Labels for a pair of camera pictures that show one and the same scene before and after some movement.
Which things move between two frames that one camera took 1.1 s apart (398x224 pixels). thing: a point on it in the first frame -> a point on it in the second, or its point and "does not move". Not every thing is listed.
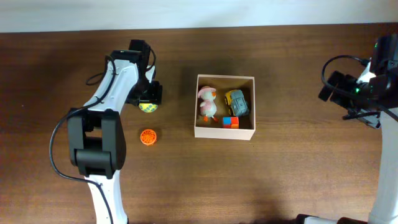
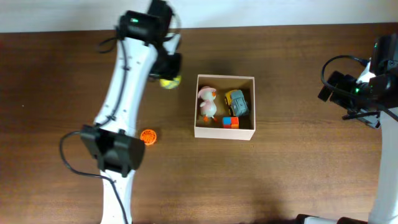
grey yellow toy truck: (236, 102) does not move
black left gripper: (155, 98) -> (173, 72)
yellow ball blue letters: (148, 107) -> (170, 84)
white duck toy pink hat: (208, 106) does not move
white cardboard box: (222, 84) does not move
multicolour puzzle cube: (231, 122) does not move
